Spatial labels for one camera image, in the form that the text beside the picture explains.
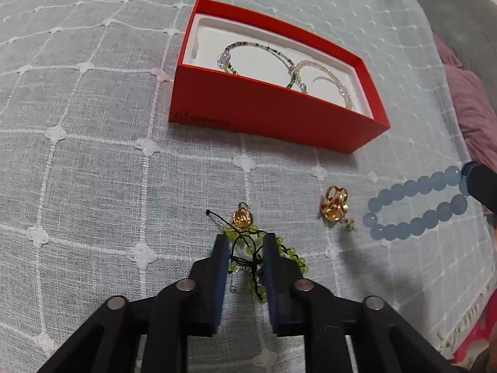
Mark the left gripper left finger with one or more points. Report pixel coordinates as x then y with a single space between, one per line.
153 331

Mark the small gold stud earring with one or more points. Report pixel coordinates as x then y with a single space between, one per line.
350 224

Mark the white foam box insert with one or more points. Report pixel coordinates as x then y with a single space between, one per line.
244 50

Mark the grey quilted pillow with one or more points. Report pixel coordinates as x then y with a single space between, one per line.
469 28

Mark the pink pillow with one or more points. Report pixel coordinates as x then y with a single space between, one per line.
475 114

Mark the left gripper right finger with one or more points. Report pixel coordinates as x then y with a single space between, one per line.
342 335

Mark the red jewelry box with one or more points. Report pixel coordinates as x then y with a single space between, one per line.
209 98

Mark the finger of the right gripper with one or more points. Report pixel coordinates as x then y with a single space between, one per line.
481 184

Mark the grey checked bedspread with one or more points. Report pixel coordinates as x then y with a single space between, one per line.
101 196

